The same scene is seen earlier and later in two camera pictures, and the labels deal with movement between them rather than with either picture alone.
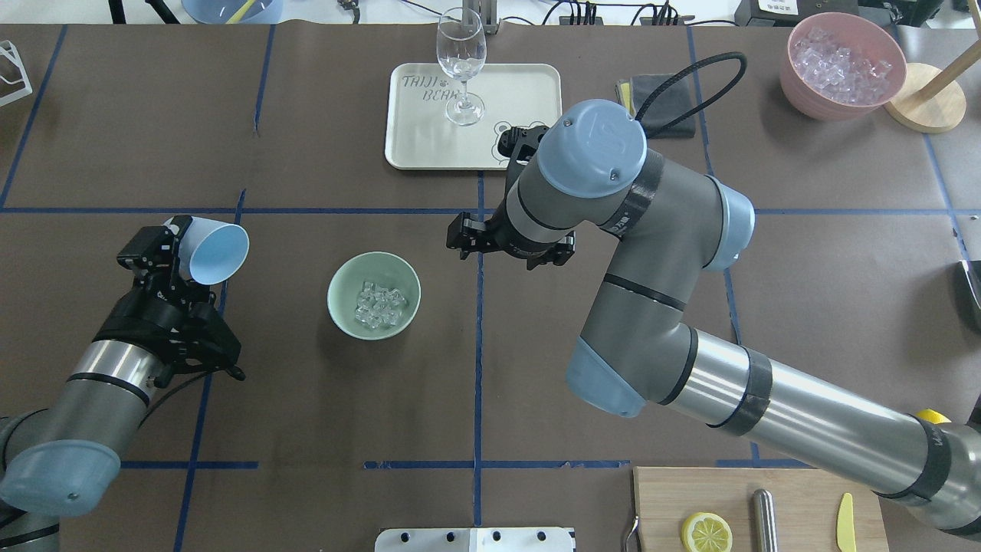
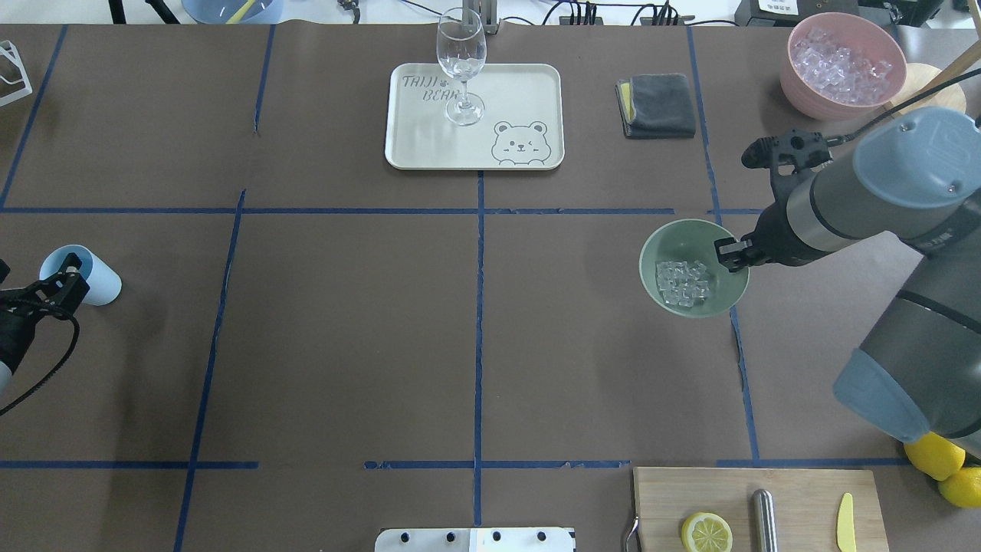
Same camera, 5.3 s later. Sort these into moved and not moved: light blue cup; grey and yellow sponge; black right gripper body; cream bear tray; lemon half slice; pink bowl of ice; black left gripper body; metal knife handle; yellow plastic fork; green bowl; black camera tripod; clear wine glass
Moved: green bowl; light blue cup; black left gripper body; black right gripper body
Not moved: pink bowl of ice; clear wine glass; lemon half slice; black camera tripod; metal knife handle; yellow plastic fork; grey and yellow sponge; cream bear tray
